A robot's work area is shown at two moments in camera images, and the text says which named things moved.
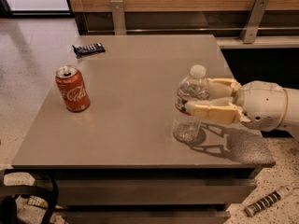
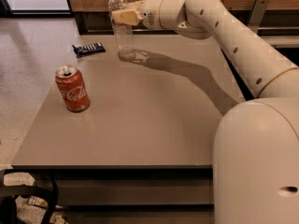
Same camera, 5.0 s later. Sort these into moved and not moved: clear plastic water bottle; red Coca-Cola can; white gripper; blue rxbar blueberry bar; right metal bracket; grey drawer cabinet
Moved: white gripper; clear plastic water bottle
Not moved: right metal bracket; grey drawer cabinet; blue rxbar blueberry bar; red Coca-Cola can
